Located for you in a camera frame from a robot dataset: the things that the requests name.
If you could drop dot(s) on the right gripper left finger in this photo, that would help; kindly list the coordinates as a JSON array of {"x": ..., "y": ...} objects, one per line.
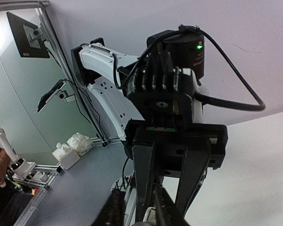
[{"x": 113, "y": 211}]

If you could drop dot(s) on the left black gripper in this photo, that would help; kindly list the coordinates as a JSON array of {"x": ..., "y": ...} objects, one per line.
[{"x": 171, "y": 140}]

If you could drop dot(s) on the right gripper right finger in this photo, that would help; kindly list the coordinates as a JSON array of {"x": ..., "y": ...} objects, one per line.
[{"x": 166, "y": 212}]

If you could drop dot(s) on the white nail polish cap brush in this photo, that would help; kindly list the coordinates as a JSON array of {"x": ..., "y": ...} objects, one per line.
[{"x": 149, "y": 218}]

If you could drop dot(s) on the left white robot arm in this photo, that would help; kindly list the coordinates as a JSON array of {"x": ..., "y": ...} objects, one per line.
[{"x": 173, "y": 60}]

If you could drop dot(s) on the black wall monitor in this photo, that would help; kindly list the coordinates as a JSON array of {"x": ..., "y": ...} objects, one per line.
[{"x": 29, "y": 38}]

